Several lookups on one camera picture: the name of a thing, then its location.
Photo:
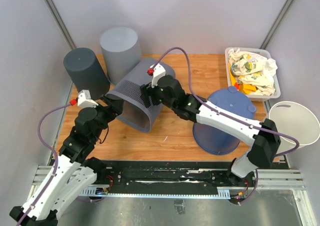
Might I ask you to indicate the patterned crumpled cloths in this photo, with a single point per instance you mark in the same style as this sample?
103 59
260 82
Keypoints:
252 71

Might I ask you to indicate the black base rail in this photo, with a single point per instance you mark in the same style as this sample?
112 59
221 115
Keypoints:
169 177

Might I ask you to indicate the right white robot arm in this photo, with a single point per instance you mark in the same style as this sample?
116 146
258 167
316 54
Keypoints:
262 137

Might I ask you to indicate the white plastic basket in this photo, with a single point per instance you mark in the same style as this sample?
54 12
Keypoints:
272 86

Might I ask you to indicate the grey mesh square bin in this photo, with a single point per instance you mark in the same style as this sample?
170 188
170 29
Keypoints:
134 113

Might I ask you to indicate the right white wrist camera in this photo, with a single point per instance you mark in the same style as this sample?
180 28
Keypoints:
156 71

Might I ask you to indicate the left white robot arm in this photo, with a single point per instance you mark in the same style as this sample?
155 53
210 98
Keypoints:
72 171

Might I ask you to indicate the light grey round bin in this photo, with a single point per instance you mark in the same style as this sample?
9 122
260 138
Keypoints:
121 52

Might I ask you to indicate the white round bin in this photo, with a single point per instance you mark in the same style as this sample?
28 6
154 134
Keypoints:
295 120

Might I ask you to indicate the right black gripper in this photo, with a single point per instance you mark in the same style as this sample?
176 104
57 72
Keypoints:
146 92

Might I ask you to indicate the blue plastic bucket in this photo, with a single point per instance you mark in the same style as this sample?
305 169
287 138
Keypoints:
213 140

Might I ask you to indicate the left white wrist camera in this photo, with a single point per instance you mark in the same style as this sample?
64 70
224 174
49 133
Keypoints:
84 100

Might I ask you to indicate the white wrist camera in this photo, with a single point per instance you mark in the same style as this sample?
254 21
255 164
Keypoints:
156 71
84 100

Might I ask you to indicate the dark grey cylindrical bin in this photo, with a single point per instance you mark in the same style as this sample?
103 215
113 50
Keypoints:
85 71

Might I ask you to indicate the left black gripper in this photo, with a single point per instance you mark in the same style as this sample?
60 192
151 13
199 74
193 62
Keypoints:
118 106

